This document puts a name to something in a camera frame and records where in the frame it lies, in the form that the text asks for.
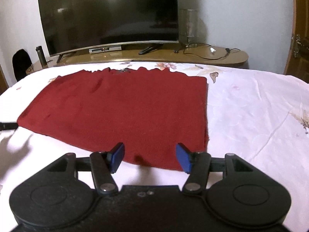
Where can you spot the black chair back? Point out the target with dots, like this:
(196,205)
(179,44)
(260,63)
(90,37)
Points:
(21,62)

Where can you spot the clear glass vase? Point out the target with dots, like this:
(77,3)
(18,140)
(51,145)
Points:
(188,27)

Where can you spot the wooden tv stand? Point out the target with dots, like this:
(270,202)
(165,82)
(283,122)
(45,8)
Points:
(170,52)

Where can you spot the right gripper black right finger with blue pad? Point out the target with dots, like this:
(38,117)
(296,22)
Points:
(198,166)

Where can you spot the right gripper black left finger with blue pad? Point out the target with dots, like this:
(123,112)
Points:
(63,173)

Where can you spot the dark cylindrical bottle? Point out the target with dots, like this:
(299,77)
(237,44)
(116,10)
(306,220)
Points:
(41,56)

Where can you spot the red knit sweater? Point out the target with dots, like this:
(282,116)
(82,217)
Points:
(149,111)

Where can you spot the wooden door with handle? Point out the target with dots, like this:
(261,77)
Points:
(297,63)

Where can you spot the black remote control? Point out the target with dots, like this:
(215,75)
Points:
(152,47)

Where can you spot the silver set-top box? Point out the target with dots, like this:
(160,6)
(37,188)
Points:
(104,49)

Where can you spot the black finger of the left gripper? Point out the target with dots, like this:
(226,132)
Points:
(8,126)

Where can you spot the large black curved television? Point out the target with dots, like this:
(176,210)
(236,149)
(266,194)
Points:
(70,25)

